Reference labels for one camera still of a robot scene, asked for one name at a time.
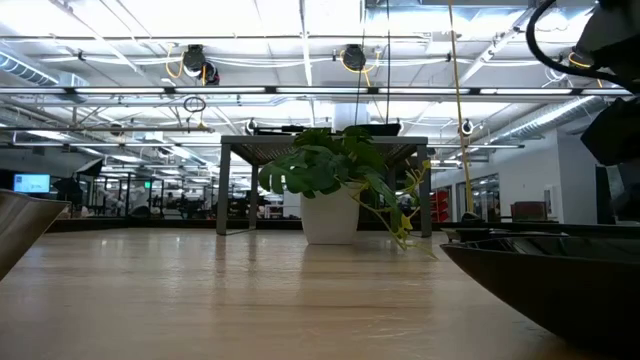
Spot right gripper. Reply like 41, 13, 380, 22
579, 96, 640, 168

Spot black leaf shaped plate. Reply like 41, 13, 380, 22
0, 188, 70, 281
439, 236, 640, 351

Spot black wavy square plate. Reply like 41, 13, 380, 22
355, 122, 403, 138

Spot green plant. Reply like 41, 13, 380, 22
257, 124, 439, 261

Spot black rounded mini plate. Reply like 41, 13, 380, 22
492, 229, 570, 239

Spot dark red box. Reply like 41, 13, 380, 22
509, 200, 547, 223

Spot red storage bins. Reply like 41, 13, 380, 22
430, 188, 450, 223

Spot grey perforated metal shelf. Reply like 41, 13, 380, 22
216, 133, 434, 239

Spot long ceiling light strip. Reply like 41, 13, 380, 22
0, 85, 634, 96

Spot blue lit monitor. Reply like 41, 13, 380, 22
12, 173, 52, 194

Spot silver ventilation duct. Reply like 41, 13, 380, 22
492, 94, 601, 144
0, 49, 61, 87

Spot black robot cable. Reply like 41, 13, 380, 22
524, 0, 640, 96

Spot yellow hanging cable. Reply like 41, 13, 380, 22
446, 0, 475, 215

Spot thin black hanging cable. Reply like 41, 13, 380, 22
353, 0, 366, 126

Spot black ceiling cord reel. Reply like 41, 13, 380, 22
181, 43, 221, 86
341, 43, 368, 72

